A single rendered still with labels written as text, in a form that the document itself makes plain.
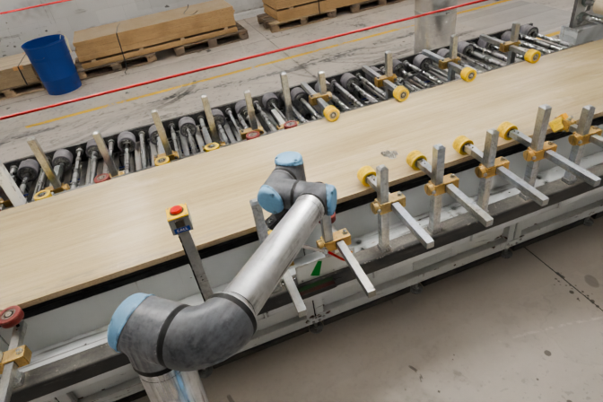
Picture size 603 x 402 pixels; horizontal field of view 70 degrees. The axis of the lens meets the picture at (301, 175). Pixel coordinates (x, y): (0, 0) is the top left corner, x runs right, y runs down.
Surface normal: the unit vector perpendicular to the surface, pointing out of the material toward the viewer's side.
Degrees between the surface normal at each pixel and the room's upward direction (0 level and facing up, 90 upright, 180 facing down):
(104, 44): 90
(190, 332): 30
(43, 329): 90
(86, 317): 90
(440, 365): 0
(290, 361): 0
